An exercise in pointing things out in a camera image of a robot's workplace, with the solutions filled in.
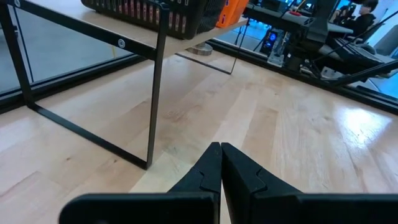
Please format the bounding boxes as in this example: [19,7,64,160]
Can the black slotted plastic basket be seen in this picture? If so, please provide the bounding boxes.
[81,0,226,40]

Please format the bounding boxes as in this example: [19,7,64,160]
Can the wooden shelf riser, black legs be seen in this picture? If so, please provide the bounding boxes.
[0,0,249,170]

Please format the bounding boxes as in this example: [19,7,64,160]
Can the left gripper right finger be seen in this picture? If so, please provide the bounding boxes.
[222,142,398,224]

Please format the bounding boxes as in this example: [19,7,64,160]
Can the orange slotted plastic basket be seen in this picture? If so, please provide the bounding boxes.
[216,0,249,29]

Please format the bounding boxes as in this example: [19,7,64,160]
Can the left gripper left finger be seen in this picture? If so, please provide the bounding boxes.
[58,142,222,224]

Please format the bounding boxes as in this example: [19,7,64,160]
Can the person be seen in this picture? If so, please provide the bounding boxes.
[338,0,380,37]

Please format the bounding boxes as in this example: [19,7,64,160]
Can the black computer, blue fan light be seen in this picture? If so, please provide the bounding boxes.
[260,27,281,57]

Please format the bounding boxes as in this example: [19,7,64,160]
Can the black metal rig frame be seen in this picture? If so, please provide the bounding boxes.
[0,40,398,116]

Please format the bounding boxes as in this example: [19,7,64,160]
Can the black background table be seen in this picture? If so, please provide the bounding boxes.
[244,3,354,34]

